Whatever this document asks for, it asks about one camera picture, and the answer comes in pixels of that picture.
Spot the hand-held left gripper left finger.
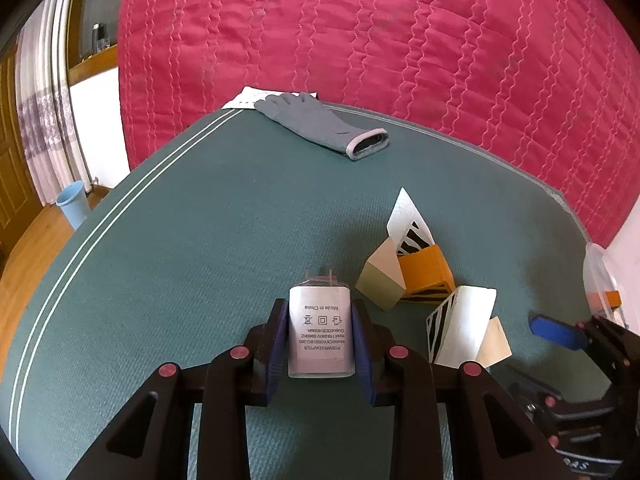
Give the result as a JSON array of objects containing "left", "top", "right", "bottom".
[{"left": 65, "top": 299, "right": 291, "bottom": 480}]

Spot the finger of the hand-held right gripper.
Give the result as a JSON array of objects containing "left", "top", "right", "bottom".
[
  {"left": 507, "top": 370, "right": 618, "bottom": 448},
  {"left": 528, "top": 311, "right": 640, "bottom": 396}
]

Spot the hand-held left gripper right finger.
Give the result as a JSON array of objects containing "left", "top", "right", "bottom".
[{"left": 350, "top": 297, "right": 576, "bottom": 480}]

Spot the white power adapter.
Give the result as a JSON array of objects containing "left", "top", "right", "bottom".
[{"left": 288, "top": 266, "right": 356, "bottom": 378}]

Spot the thin beige wooden piece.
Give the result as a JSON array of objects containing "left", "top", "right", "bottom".
[{"left": 475, "top": 316, "right": 513, "bottom": 366}]

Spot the beige block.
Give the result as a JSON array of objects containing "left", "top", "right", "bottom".
[{"left": 355, "top": 236, "right": 407, "bottom": 313}]

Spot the clear plastic bowl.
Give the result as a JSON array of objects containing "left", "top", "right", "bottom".
[{"left": 582, "top": 242, "right": 640, "bottom": 331}]

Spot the white rectangular zebra-striped block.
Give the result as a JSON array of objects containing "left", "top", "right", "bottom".
[{"left": 425, "top": 285, "right": 497, "bottom": 367}]

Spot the orange zebra-striped block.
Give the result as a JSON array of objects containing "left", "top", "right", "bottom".
[{"left": 397, "top": 244, "right": 457, "bottom": 307}]

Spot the white triangular zebra-striped block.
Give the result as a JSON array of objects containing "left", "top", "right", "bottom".
[{"left": 387, "top": 187, "right": 435, "bottom": 256}]

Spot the plain orange block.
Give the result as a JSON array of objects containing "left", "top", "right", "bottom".
[{"left": 587, "top": 290, "right": 622, "bottom": 313}]

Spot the green mat with white lines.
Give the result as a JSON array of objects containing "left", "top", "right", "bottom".
[{"left": 0, "top": 102, "right": 601, "bottom": 480}]

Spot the grey knitted glove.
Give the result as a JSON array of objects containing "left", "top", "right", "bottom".
[{"left": 254, "top": 92, "right": 390, "bottom": 162}]

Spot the light blue waste bin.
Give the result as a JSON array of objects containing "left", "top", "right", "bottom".
[{"left": 55, "top": 181, "right": 91, "bottom": 231}]

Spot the white paper sheet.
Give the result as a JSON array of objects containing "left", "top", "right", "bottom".
[{"left": 221, "top": 86, "right": 319, "bottom": 110}]

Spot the wooden door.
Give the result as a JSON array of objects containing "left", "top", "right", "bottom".
[{"left": 0, "top": 55, "right": 43, "bottom": 256}]

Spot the red quilted blanket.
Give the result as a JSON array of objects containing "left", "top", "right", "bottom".
[{"left": 117, "top": 0, "right": 633, "bottom": 251}]

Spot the white patterned curtain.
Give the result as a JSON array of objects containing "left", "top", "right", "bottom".
[{"left": 15, "top": 0, "right": 91, "bottom": 206}]

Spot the wooden shelf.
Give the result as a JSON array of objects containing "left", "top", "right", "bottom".
[{"left": 66, "top": 0, "right": 121, "bottom": 83}]

